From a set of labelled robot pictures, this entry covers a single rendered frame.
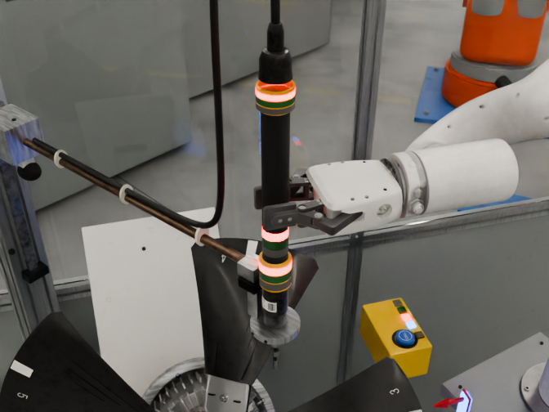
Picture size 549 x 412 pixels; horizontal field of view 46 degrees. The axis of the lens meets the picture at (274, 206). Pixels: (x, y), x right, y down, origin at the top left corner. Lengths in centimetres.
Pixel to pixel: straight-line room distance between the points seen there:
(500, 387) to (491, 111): 78
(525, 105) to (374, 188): 24
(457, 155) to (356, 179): 13
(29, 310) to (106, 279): 33
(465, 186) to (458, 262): 125
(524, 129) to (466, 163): 12
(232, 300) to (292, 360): 103
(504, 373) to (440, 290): 59
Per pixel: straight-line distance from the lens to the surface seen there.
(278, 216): 77
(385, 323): 149
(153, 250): 129
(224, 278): 110
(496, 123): 95
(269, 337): 90
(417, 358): 147
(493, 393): 155
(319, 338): 206
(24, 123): 124
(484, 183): 86
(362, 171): 82
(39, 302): 159
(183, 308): 130
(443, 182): 83
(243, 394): 108
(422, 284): 207
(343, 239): 182
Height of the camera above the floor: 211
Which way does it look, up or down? 35 degrees down
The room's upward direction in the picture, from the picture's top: straight up
